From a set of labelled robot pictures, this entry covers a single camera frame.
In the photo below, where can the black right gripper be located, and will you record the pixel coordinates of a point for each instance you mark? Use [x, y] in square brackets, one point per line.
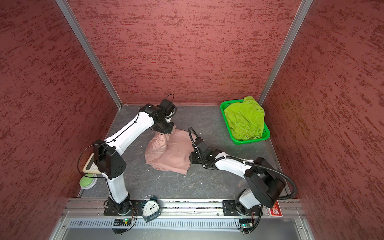
[193, 159]

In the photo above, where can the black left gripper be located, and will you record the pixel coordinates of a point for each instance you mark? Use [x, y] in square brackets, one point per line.
[171, 125]

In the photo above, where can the pink shorts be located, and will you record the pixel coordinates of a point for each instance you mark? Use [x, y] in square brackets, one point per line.
[170, 152]

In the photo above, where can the lime green shorts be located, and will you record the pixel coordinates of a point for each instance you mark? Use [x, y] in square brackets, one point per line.
[244, 118]

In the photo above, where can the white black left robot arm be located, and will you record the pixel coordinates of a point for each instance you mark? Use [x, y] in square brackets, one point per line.
[108, 153]

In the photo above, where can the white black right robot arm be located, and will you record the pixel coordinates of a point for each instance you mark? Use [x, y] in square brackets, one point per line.
[265, 184]

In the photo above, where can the green plastic basket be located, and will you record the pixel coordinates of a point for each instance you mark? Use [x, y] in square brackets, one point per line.
[264, 133]

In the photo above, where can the teal alarm clock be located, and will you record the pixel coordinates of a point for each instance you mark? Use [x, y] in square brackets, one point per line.
[150, 208]

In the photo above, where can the right controller board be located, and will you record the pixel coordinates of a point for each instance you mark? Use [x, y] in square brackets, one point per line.
[246, 226]

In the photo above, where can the controller board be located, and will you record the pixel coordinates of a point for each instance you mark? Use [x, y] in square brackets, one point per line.
[246, 226]
[120, 226]

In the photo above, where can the beige calculator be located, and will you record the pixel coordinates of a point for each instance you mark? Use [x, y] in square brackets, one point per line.
[90, 166]

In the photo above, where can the green push button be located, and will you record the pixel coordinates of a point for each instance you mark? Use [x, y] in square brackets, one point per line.
[88, 181]

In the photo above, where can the left controller board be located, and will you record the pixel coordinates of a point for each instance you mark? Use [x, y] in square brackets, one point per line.
[120, 226]

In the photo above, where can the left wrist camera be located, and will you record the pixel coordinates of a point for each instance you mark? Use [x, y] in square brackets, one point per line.
[168, 108]

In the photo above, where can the left aluminium corner post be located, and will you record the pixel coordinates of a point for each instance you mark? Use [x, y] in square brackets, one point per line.
[79, 33]

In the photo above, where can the aluminium corner post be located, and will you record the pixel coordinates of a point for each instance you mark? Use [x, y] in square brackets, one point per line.
[79, 33]
[290, 37]

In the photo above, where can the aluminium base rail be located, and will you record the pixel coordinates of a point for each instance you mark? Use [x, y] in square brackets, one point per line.
[177, 208]

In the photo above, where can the right aluminium corner post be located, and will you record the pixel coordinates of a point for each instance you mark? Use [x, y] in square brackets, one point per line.
[290, 37]

